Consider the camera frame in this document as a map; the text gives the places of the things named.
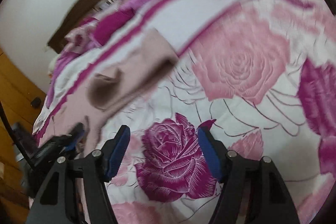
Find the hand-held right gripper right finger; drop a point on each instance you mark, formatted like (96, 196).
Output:
(207, 150)

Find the wooden wardrobe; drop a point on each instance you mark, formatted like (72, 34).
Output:
(15, 87)

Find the purple fleece blanket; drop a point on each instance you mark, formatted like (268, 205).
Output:
(115, 22)

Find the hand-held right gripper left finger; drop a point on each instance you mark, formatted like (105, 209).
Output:
(119, 150)

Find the small black object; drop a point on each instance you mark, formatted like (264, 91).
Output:
(35, 102)

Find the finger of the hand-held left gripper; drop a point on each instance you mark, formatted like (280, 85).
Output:
(76, 132)

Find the bed with floral purple sheet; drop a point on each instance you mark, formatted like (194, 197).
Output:
(236, 69)

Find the pink knitted sweater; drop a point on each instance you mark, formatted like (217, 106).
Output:
(152, 56)

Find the white plush goose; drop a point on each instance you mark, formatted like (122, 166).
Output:
(52, 66)

